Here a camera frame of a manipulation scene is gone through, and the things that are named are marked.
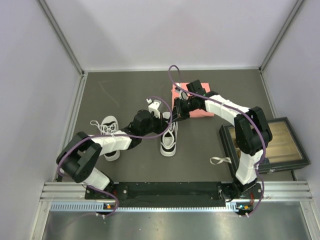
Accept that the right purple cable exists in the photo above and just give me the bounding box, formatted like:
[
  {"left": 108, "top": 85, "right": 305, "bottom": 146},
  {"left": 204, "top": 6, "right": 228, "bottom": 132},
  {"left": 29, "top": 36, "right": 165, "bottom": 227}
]
[{"left": 167, "top": 65, "right": 266, "bottom": 218}]

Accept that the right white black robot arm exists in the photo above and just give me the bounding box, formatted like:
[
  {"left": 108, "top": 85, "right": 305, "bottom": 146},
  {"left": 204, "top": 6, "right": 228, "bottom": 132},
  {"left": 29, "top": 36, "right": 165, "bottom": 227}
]
[{"left": 172, "top": 80, "right": 273, "bottom": 198}]

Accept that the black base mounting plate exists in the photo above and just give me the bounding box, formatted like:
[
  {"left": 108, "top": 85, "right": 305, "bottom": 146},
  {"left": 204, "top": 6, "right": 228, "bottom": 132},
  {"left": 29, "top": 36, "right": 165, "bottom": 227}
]
[{"left": 84, "top": 181, "right": 265, "bottom": 208}]

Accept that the black glass-lid display box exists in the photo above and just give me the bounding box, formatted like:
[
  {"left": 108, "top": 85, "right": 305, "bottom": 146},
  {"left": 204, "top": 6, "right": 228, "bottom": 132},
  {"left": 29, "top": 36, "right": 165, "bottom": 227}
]
[{"left": 219, "top": 117, "right": 310, "bottom": 177}]

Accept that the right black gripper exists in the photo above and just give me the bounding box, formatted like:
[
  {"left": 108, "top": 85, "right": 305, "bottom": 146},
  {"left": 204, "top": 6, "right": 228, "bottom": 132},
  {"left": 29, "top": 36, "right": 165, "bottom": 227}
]
[{"left": 168, "top": 97, "right": 197, "bottom": 124}]

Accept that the purple cable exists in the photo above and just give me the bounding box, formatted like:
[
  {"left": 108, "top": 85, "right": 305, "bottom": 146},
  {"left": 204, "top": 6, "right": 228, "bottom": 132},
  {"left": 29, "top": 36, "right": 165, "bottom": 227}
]
[
  {"left": 167, "top": 65, "right": 266, "bottom": 218},
  {"left": 56, "top": 96, "right": 173, "bottom": 221}
]

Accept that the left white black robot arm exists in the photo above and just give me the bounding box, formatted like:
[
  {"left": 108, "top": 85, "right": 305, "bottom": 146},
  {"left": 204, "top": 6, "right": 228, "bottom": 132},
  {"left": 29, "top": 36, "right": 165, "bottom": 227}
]
[{"left": 56, "top": 110, "right": 173, "bottom": 199}]

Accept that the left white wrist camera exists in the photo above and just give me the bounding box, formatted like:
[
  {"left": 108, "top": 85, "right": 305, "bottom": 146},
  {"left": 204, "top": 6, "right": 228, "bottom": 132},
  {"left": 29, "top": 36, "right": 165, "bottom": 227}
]
[{"left": 146, "top": 98, "right": 162, "bottom": 119}]

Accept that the pink folded cloth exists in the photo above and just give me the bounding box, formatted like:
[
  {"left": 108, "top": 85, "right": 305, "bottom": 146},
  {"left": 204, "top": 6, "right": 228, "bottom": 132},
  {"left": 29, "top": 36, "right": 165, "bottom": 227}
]
[{"left": 171, "top": 81, "right": 216, "bottom": 118}]

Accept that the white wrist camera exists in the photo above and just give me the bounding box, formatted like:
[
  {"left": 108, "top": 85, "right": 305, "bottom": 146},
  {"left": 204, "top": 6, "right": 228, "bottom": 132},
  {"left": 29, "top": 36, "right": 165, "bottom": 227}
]
[
  {"left": 146, "top": 98, "right": 162, "bottom": 119},
  {"left": 172, "top": 82, "right": 189, "bottom": 100}
]

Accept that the grey slotted cable duct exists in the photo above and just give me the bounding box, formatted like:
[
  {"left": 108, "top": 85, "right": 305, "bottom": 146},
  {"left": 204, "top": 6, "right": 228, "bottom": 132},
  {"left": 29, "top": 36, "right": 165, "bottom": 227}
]
[{"left": 49, "top": 201, "right": 253, "bottom": 213}]

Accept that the aluminium extrusion rail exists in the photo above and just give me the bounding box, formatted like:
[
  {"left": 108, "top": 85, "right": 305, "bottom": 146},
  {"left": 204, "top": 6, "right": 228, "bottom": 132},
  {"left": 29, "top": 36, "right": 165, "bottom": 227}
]
[{"left": 40, "top": 181, "right": 313, "bottom": 202}]

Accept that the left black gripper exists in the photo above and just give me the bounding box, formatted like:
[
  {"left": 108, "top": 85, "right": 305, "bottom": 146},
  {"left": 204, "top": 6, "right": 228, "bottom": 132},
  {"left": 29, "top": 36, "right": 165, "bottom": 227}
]
[{"left": 140, "top": 111, "right": 169, "bottom": 136}]

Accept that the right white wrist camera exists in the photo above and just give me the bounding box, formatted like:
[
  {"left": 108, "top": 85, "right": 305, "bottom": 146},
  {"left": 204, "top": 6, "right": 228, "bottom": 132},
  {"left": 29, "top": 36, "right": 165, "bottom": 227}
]
[{"left": 172, "top": 82, "right": 189, "bottom": 100}]

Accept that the loose white shoelace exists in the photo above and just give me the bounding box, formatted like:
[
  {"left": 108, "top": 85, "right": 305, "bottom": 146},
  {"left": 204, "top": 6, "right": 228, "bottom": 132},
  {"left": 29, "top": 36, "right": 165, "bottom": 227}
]
[{"left": 209, "top": 156, "right": 232, "bottom": 165}]

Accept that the black white sneaker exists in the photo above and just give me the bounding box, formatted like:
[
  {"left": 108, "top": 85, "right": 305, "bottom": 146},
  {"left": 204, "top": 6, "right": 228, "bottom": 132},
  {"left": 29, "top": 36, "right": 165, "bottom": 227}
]
[
  {"left": 90, "top": 115, "right": 120, "bottom": 162},
  {"left": 160, "top": 122, "right": 178, "bottom": 157}
]

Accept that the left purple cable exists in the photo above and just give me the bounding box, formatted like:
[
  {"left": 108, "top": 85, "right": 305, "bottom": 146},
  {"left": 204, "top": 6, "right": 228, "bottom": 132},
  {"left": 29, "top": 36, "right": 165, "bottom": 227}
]
[{"left": 56, "top": 96, "right": 173, "bottom": 221}]

